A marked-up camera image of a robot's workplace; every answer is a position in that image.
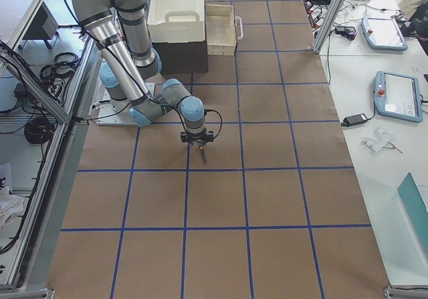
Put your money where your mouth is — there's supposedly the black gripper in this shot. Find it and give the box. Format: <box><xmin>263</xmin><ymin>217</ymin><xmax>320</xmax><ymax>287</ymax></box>
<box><xmin>187</xmin><ymin>130</ymin><xmax>208</xmax><ymax>145</ymax></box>

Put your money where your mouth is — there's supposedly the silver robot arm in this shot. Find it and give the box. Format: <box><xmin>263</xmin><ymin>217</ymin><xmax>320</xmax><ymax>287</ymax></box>
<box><xmin>72</xmin><ymin>0</ymin><xmax>215</xmax><ymax>146</ymax></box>

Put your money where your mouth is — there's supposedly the light wooden open drawer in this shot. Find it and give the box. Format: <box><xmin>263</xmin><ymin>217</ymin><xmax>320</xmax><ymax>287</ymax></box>
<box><xmin>205</xmin><ymin>4</ymin><xmax>237</xmax><ymax>56</ymax></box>

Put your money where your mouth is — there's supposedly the dark brown wooden cabinet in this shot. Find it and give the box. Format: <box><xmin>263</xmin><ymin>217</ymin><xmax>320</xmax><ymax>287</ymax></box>
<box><xmin>153</xmin><ymin>41</ymin><xmax>208</xmax><ymax>74</ymax></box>

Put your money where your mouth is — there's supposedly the white plastic tray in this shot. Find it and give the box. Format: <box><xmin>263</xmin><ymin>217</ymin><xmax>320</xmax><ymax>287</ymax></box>
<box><xmin>147</xmin><ymin>0</ymin><xmax>205</xmax><ymax>43</ymax></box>

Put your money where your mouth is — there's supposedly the small black power adapter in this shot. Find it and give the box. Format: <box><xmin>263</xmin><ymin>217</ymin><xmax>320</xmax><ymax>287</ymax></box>
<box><xmin>341</xmin><ymin>113</ymin><xmax>368</xmax><ymax>127</ymax></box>

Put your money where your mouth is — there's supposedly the black electronics box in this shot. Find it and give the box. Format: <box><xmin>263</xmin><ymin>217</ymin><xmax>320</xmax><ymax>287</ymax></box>
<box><xmin>18</xmin><ymin>1</ymin><xmax>59</xmax><ymax>49</ymax></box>

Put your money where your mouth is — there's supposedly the lower blue teach pendant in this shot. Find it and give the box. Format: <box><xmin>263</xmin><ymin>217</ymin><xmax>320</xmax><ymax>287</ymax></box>
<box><xmin>374</xmin><ymin>71</ymin><xmax>423</xmax><ymax>123</ymax></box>

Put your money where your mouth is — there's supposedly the blue teach pendant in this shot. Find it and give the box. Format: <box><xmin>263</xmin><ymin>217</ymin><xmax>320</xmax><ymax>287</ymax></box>
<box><xmin>360</xmin><ymin>17</ymin><xmax>408</xmax><ymax>52</ymax></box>
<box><xmin>374</xmin><ymin>71</ymin><xmax>423</xmax><ymax>123</ymax></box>

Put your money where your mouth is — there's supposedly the crumpled white cloth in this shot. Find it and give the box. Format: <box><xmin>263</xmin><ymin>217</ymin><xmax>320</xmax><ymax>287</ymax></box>
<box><xmin>0</xmin><ymin>163</ymin><xmax>24</xmax><ymax>233</ymax></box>

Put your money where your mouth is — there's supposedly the upper blue teach pendant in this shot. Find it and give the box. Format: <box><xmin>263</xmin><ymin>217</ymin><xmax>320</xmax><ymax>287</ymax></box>
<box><xmin>360</xmin><ymin>17</ymin><xmax>408</xmax><ymax>52</ymax></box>

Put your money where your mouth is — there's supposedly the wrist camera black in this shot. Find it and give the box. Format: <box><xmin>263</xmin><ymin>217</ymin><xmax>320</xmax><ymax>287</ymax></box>
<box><xmin>181</xmin><ymin>131</ymin><xmax>215</xmax><ymax>144</ymax></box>

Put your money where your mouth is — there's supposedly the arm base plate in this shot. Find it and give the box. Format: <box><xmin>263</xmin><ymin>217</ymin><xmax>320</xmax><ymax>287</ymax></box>
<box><xmin>94</xmin><ymin>84</ymin><xmax>135</xmax><ymax>126</ymax></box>

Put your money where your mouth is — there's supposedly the white drawer handle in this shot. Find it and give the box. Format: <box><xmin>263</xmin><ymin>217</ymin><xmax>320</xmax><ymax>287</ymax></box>
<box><xmin>235</xmin><ymin>15</ymin><xmax>244</xmax><ymax>41</ymax></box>

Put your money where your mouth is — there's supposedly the black cable bundle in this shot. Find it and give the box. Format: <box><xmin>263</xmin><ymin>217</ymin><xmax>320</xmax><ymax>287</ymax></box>
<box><xmin>23</xmin><ymin>115</ymin><xmax>54</xmax><ymax>145</ymax></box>

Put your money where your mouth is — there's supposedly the clear acrylic bracket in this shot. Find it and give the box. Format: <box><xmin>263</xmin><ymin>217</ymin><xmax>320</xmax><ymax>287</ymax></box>
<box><xmin>361</xmin><ymin>126</ymin><xmax>403</xmax><ymax>154</ymax></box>

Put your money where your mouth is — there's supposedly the aluminium frame post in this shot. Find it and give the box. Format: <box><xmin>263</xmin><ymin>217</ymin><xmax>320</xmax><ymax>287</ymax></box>
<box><xmin>312</xmin><ymin>0</ymin><xmax>344</xmax><ymax>54</ymax></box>

